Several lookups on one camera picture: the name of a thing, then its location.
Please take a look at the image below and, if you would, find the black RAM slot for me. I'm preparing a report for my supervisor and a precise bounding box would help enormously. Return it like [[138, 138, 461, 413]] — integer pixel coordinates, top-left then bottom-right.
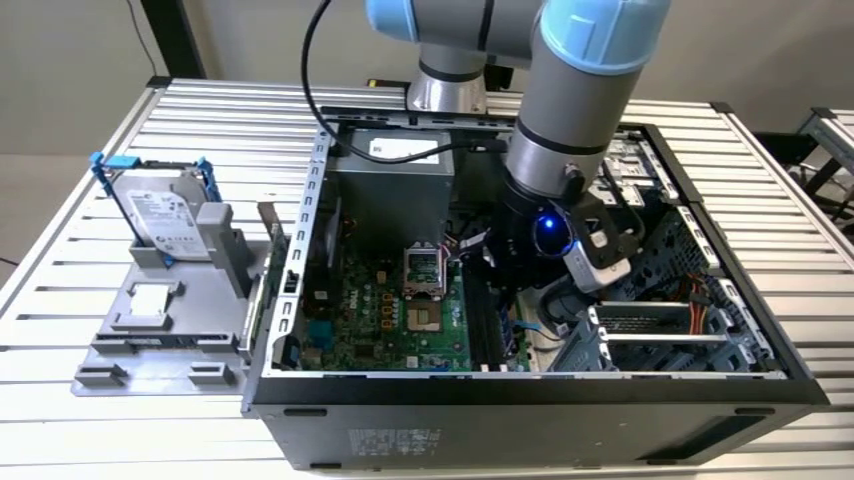
[[483, 297, 505, 372], [465, 277, 486, 372], [473, 292, 495, 372]]

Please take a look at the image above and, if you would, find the metal socket cover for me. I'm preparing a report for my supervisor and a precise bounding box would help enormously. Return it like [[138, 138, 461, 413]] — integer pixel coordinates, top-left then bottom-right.
[[401, 242, 451, 301]]

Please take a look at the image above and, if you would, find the CPU socket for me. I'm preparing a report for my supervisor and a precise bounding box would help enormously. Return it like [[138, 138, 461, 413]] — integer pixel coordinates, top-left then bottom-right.
[[406, 298, 447, 335]]

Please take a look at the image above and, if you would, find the grey power supply unit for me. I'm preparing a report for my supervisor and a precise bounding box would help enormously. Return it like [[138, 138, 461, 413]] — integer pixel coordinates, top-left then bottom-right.
[[330, 127, 459, 241]]

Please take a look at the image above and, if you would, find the green motherboard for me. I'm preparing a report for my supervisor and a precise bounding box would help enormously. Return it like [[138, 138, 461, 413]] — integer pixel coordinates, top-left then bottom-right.
[[296, 239, 535, 374]]

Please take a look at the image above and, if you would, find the metal disk bay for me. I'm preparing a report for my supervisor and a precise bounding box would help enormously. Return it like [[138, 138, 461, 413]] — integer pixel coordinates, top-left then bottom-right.
[[553, 299, 769, 374]]

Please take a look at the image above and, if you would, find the black open PC case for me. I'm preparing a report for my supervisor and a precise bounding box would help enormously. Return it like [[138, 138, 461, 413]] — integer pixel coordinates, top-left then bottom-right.
[[240, 104, 833, 474]]

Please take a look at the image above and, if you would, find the grey parts rack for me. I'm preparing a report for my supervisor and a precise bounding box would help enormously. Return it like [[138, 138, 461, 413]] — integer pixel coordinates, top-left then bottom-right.
[[71, 199, 295, 399]]

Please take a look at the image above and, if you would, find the hard disk in blue carrier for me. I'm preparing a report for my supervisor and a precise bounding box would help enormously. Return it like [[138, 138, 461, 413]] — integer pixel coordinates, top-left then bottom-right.
[[88, 152, 226, 266]]

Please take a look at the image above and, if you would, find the silver CPU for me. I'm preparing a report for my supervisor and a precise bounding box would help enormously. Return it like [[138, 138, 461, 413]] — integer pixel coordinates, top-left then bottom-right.
[[130, 287, 170, 317]]

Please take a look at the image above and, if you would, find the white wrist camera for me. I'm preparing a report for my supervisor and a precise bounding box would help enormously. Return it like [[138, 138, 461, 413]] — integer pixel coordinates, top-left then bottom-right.
[[562, 197, 634, 294]]

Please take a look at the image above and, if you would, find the black SATA cable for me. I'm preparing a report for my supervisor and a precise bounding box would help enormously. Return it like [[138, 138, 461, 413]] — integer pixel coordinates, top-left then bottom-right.
[[538, 282, 595, 344]]

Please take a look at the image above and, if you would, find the coloured power wire bundle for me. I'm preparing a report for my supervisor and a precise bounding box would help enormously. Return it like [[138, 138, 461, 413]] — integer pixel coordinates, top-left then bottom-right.
[[671, 272, 727, 337]]

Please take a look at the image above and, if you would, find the black camera cable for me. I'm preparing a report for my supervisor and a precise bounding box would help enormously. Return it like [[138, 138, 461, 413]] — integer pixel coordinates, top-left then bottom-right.
[[300, 0, 510, 164]]

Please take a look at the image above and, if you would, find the aluminium frame table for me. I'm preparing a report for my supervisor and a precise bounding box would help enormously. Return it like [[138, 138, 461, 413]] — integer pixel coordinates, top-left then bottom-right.
[[797, 106, 854, 221]]

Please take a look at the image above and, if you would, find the black metal post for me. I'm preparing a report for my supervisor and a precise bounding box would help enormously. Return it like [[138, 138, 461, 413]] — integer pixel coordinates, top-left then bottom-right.
[[138, 0, 208, 80]]

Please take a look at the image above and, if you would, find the thin black cable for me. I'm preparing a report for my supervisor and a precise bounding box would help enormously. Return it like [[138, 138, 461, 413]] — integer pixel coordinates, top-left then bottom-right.
[[128, 0, 162, 76]]

